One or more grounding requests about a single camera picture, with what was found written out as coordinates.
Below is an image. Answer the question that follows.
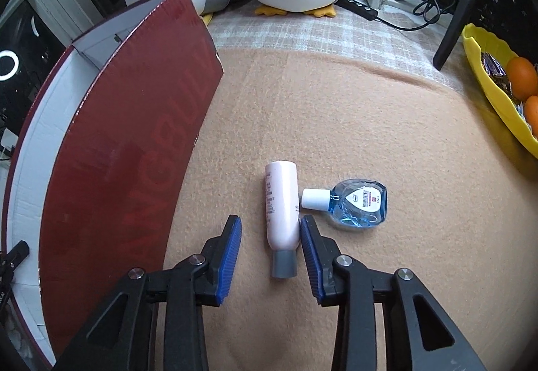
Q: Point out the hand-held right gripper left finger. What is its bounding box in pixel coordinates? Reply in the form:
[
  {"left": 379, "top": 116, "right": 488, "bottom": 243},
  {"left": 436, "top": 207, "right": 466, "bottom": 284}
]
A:
[{"left": 52, "top": 214, "right": 243, "bottom": 371}]

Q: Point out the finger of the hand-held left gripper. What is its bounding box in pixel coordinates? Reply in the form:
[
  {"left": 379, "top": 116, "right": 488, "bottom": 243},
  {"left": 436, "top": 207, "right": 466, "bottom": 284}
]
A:
[{"left": 0, "top": 240, "right": 31, "bottom": 313}]

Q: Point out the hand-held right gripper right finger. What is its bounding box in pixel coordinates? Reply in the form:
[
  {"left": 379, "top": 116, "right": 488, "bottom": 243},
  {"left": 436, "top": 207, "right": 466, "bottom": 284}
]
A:
[{"left": 300, "top": 215, "right": 487, "bottom": 371}]

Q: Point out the white tube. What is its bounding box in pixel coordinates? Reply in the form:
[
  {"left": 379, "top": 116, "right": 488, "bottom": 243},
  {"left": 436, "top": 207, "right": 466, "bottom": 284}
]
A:
[{"left": 264, "top": 161, "right": 301, "bottom": 280}]

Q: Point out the red cardboard box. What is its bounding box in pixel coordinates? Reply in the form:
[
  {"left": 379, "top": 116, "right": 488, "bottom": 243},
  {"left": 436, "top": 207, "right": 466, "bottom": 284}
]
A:
[{"left": 0, "top": 0, "right": 224, "bottom": 371}]

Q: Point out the blue eye drop bottle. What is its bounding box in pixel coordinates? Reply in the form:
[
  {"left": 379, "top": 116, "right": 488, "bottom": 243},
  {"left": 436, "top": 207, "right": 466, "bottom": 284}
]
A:
[{"left": 301, "top": 179, "right": 388, "bottom": 231}]

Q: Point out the tan blanket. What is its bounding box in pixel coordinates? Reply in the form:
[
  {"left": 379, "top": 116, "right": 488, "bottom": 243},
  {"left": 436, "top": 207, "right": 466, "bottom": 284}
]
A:
[{"left": 160, "top": 47, "right": 538, "bottom": 371}]

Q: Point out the checked cloth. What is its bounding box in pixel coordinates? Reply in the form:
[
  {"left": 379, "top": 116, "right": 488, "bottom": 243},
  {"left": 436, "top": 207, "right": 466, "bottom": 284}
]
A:
[{"left": 206, "top": 0, "right": 467, "bottom": 94}]

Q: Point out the yellow leaf-shaped bowl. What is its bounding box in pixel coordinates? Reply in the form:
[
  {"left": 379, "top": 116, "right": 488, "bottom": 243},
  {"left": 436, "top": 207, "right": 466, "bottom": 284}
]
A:
[{"left": 461, "top": 23, "right": 538, "bottom": 159}]

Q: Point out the black power strip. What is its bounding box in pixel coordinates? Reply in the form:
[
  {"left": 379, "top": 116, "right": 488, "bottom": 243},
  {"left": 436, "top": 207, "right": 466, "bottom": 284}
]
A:
[{"left": 336, "top": 0, "right": 379, "bottom": 22}]

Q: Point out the pile of wrapped candies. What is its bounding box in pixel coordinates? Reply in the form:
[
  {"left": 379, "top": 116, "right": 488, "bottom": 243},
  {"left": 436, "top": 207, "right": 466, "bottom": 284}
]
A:
[{"left": 481, "top": 51, "right": 530, "bottom": 123}]

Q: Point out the orange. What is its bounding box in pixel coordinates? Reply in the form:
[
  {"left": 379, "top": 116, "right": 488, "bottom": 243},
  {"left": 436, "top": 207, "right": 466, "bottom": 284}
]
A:
[
  {"left": 505, "top": 57, "right": 538, "bottom": 100},
  {"left": 523, "top": 96, "right": 538, "bottom": 136}
]

